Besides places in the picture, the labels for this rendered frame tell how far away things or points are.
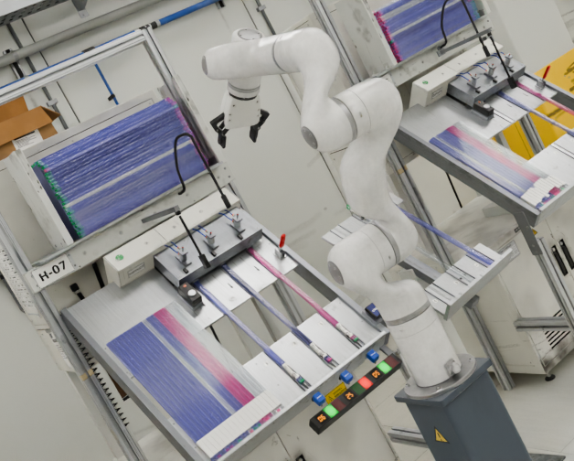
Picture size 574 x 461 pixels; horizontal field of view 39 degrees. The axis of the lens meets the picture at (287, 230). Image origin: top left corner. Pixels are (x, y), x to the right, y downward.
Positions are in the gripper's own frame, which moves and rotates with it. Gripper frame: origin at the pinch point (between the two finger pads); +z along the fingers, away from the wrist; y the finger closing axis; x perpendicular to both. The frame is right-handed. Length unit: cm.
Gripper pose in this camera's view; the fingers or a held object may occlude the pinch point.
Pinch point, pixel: (238, 139)
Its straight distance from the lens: 222.4
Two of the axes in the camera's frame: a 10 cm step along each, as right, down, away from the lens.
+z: -1.3, 7.4, 6.6
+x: 4.5, 6.4, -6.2
